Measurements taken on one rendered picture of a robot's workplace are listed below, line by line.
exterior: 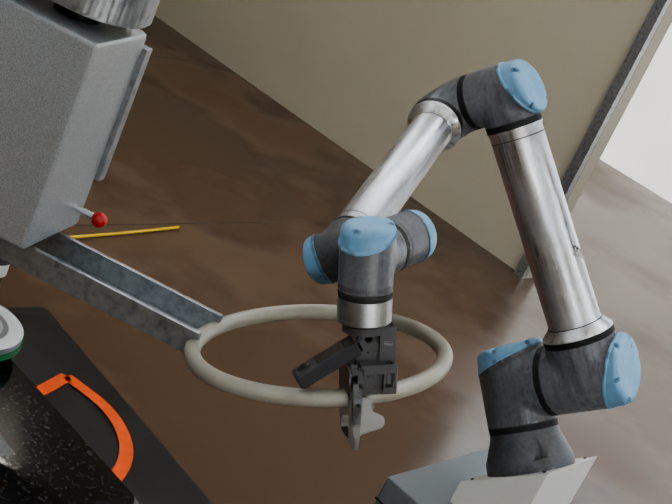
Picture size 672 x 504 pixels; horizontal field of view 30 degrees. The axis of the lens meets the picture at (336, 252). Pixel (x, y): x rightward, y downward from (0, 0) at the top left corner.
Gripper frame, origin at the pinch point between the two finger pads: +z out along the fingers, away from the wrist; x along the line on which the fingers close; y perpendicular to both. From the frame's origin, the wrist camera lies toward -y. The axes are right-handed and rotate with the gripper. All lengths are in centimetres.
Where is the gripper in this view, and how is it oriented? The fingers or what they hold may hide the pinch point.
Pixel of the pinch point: (347, 436)
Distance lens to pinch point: 212.0
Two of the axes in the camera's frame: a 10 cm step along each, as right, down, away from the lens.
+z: -0.3, 9.6, 2.7
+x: -2.3, -2.7, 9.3
